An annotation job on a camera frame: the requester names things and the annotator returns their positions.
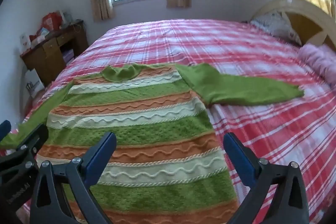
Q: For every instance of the cream wooden headboard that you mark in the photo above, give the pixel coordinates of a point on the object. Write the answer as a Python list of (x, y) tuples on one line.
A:
[(302, 7)]

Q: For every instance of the red gift bag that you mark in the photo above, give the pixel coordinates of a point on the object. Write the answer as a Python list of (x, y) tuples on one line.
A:
[(51, 20)]

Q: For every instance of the patterned grey pillow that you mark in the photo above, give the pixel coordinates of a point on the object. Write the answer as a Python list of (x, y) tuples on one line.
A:
[(275, 24)]

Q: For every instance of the pale plastic bag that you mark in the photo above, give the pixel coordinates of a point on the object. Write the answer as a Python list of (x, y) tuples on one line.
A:
[(65, 19)]

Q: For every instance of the purple stacked boxes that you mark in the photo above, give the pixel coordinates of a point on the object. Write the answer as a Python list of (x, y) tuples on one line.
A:
[(68, 56)]

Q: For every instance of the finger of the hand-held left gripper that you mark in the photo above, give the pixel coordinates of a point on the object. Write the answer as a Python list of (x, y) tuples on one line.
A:
[(31, 142), (5, 129)]

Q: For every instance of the small white box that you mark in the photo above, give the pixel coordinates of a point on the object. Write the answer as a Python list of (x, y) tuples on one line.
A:
[(25, 43)]

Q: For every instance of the white paper bag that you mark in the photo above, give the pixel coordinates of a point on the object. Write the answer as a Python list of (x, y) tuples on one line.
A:
[(32, 82)]

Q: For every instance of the brown wooden desk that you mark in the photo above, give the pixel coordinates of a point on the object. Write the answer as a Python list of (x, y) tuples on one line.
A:
[(50, 56)]

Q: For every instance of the red plaid bed sheet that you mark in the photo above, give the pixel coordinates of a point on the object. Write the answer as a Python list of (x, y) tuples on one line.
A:
[(249, 56)]

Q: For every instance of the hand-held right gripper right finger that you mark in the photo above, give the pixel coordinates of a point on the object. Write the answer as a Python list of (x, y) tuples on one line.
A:
[(237, 155)]

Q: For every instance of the red flat box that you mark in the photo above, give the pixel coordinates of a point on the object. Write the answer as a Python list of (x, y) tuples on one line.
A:
[(35, 41)]

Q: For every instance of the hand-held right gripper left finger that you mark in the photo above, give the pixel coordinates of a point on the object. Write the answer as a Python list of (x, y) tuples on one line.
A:
[(99, 157)]

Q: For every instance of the green orange striped knit sweater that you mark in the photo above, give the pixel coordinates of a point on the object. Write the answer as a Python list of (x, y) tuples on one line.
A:
[(147, 129)]

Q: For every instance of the pink fluffy blanket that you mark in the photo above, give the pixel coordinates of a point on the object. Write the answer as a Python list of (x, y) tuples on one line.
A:
[(320, 58)]

